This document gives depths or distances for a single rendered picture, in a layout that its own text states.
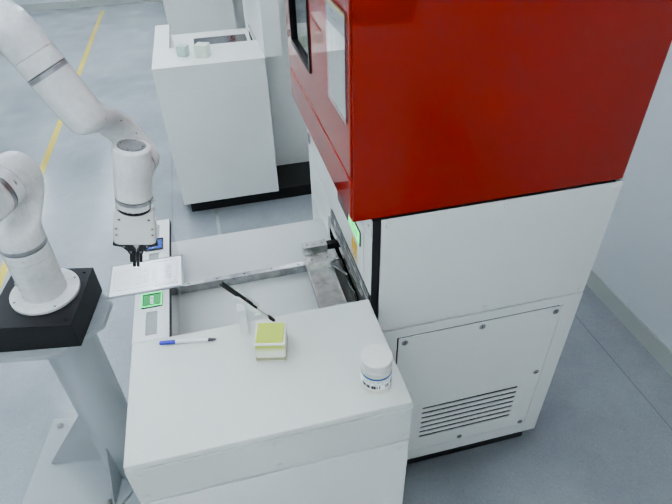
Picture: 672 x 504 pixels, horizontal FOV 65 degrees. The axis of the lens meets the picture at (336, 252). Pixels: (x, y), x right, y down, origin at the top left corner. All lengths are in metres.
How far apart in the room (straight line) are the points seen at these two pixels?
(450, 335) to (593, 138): 0.68
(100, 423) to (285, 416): 1.02
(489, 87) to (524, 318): 0.81
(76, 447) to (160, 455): 1.21
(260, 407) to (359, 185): 0.55
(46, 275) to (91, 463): 1.02
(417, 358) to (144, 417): 0.83
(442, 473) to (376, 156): 1.42
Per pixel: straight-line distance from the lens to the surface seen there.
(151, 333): 1.47
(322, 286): 1.62
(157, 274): 1.63
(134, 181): 1.29
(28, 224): 1.61
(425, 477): 2.25
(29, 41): 1.25
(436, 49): 1.15
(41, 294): 1.71
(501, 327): 1.76
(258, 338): 1.28
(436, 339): 1.67
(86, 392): 1.98
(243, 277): 1.74
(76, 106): 1.26
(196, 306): 1.71
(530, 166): 1.40
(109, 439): 2.18
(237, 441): 1.20
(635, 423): 2.64
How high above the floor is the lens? 1.96
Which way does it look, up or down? 38 degrees down
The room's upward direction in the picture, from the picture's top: 2 degrees counter-clockwise
